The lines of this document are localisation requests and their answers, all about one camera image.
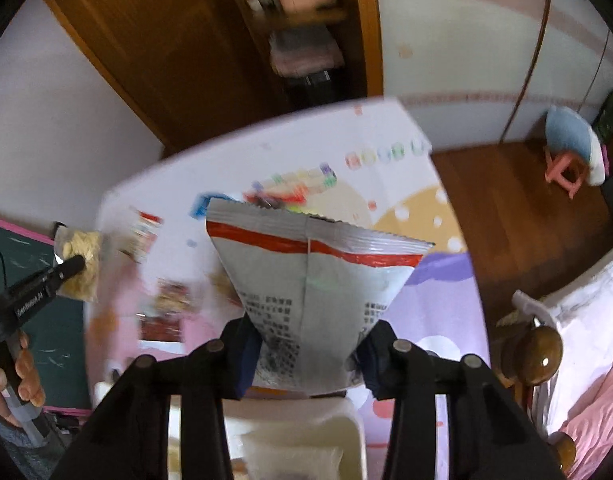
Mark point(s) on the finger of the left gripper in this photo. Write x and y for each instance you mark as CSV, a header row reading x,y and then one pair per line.
x,y
21,301

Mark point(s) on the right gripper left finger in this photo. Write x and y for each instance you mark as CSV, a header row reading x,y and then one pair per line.
x,y
127,435

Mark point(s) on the clear yellow puff snack bag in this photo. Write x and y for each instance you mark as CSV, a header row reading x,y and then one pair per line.
x,y
78,254

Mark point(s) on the white orange snack packet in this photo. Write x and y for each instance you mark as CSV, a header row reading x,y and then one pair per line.
x,y
144,232

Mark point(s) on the white red snack bag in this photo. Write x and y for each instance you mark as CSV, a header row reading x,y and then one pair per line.
x,y
314,288

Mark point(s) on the round brown cake packet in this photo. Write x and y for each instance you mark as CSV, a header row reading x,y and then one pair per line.
x,y
172,298

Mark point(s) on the wooden bedpost knob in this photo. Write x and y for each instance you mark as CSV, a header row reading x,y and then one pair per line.
x,y
533,356

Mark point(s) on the pink blanket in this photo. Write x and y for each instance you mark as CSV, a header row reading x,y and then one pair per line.
x,y
592,432

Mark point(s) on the dark red snack bar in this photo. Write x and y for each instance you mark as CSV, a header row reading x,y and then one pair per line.
x,y
164,327

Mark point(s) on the cartoon patterned table mat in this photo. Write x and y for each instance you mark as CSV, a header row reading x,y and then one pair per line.
x,y
362,162

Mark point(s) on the white pillow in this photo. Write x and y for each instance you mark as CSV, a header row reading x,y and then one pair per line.
x,y
582,314

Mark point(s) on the white plastic storage bin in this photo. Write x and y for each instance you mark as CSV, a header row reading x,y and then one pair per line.
x,y
289,422

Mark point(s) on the blue snack packet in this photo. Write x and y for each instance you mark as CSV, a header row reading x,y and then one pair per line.
x,y
202,202

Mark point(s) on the pink plastic stool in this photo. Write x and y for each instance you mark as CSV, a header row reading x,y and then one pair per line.
x,y
567,169

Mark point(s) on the pile of colourful candies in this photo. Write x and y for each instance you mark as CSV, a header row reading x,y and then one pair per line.
x,y
292,190

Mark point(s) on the blue white cushion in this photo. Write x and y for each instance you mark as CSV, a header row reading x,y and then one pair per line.
x,y
567,131

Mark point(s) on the brown wooden door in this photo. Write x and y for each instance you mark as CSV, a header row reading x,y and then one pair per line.
x,y
189,69

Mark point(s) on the pastel sliding wardrobe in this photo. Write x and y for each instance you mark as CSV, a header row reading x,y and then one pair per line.
x,y
474,72

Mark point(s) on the stack of folded papers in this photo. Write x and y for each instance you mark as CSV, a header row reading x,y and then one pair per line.
x,y
303,51

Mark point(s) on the wooden corner shelf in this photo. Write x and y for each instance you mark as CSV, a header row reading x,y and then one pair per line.
x,y
354,24

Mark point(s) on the green chalkboard pink frame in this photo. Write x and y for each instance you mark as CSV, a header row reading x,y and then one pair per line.
x,y
55,326

